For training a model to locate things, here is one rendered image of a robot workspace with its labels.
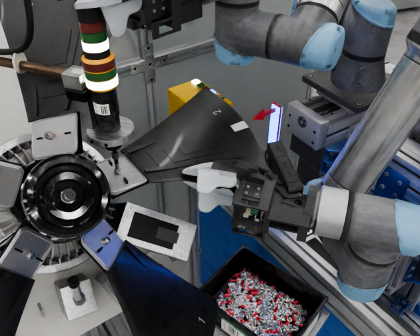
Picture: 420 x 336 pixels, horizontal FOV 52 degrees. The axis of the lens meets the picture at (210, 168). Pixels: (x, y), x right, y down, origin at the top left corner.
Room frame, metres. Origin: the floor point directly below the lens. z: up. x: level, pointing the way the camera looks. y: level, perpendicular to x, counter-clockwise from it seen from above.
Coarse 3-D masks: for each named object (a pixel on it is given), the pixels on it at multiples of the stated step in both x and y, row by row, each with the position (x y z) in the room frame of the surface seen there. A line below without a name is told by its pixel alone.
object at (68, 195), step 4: (68, 188) 0.45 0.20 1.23; (64, 192) 0.44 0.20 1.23; (68, 192) 0.44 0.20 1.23; (72, 192) 0.44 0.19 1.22; (64, 196) 0.44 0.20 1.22; (68, 196) 0.44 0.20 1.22; (72, 196) 0.44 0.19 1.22; (64, 200) 0.43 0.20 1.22; (68, 200) 0.43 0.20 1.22; (72, 200) 0.44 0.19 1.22
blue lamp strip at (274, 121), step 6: (276, 108) 0.73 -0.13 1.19; (276, 114) 0.73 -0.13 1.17; (270, 120) 0.74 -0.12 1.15; (276, 120) 0.73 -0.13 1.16; (270, 126) 0.74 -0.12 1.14; (276, 126) 0.73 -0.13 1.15; (270, 132) 0.74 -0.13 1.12; (276, 132) 0.73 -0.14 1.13; (270, 138) 0.74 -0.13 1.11; (276, 138) 0.73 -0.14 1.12
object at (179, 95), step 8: (176, 88) 1.02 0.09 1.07; (184, 88) 1.02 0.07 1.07; (192, 88) 1.02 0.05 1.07; (200, 88) 1.02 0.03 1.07; (168, 96) 1.02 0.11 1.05; (176, 96) 0.98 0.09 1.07; (184, 96) 0.98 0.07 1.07; (192, 96) 0.98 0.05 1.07; (176, 104) 0.98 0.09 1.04; (232, 104) 0.95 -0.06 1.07
